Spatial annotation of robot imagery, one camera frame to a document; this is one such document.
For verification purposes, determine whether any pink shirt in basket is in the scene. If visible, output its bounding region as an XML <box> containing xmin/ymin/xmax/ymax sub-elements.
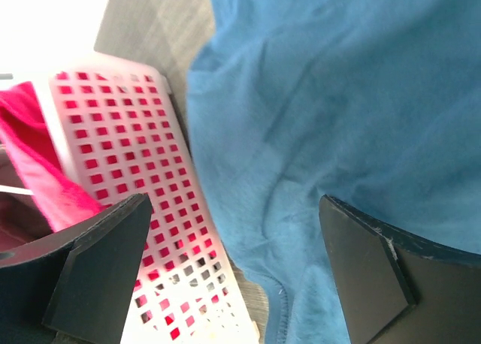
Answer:
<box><xmin>1</xmin><ymin>82</ymin><xmax>104</xmax><ymax>232</ymax></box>

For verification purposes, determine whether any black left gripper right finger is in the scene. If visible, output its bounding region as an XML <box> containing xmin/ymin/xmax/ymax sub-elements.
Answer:
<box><xmin>319</xmin><ymin>195</ymin><xmax>480</xmax><ymax>343</ymax></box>

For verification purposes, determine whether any white plastic basket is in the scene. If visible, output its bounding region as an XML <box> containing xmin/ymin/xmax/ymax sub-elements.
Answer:
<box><xmin>32</xmin><ymin>53</ymin><xmax>259</xmax><ymax>343</ymax></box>

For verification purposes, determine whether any dark teal blue t-shirt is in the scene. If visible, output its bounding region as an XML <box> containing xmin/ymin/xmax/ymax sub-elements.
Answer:
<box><xmin>187</xmin><ymin>0</ymin><xmax>480</xmax><ymax>343</ymax></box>

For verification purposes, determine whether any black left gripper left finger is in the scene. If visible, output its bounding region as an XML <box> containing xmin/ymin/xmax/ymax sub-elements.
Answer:
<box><xmin>1</xmin><ymin>194</ymin><xmax>152</xmax><ymax>343</ymax></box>

